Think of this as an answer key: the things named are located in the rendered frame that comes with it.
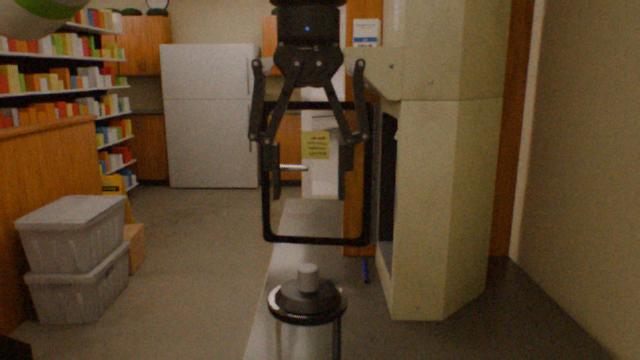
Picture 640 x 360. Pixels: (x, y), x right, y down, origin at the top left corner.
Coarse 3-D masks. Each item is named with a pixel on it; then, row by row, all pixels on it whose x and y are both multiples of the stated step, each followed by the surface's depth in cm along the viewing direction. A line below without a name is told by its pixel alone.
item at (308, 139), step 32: (288, 128) 124; (320, 128) 123; (352, 128) 122; (288, 160) 126; (320, 160) 125; (288, 192) 128; (320, 192) 127; (352, 192) 126; (288, 224) 131; (320, 224) 129; (352, 224) 128
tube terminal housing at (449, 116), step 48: (384, 0) 113; (432, 0) 85; (480, 0) 89; (432, 48) 87; (480, 48) 92; (432, 96) 89; (480, 96) 95; (432, 144) 91; (480, 144) 99; (432, 192) 94; (480, 192) 103; (432, 240) 96; (480, 240) 107; (384, 288) 112; (432, 288) 99; (480, 288) 112
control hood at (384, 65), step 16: (352, 48) 87; (368, 48) 87; (384, 48) 87; (400, 48) 87; (368, 64) 88; (384, 64) 88; (400, 64) 88; (368, 80) 90; (384, 80) 88; (400, 80) 88; (384, 96) 90; (400, 96) 89
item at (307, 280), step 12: (312, 264) 63; (300, 276) 61; (312, 276) 61; (288, 288) 63; (300, 288) 62; (312, 288) 62; (324, 288) 63; (336, 288) 63; (276, 300) 62; (288, 300) 60; (300, 300) 59; (312, 300) 59; (324, 300) 60; (336, 300) 61; (300, 312) 59; (312, 312) 59
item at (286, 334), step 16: (272, 304) 61; (336, 320) 61; (288, 336) 60; (304, 336) 60; (320, 336) 60; (336, 336) 62; (288, 352) 61; (304, 352) 60; (320, 352) 60; (336, 352) 63
